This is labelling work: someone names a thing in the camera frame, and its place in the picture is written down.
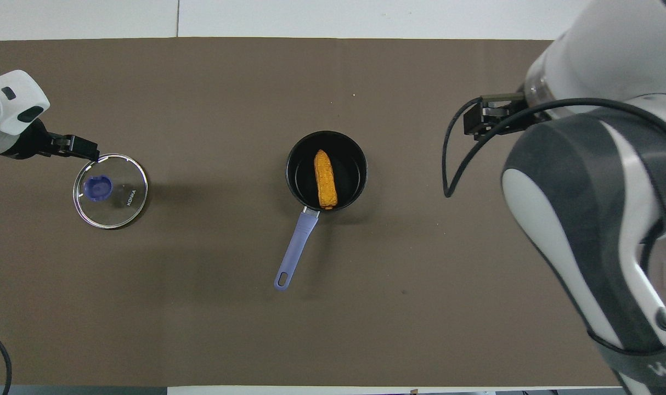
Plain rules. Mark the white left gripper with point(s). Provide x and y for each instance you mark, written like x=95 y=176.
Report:
x=15 y=104

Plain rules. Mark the glass lid with purple knob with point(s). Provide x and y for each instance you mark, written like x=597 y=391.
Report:
x=113 y=203

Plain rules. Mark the yellow toy corn cob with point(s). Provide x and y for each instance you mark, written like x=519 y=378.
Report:
x=326 y=181

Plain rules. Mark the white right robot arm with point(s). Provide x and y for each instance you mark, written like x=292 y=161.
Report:
x=585 y=192

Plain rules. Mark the brown table mat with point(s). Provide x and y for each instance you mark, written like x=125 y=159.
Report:
x=201 y=307

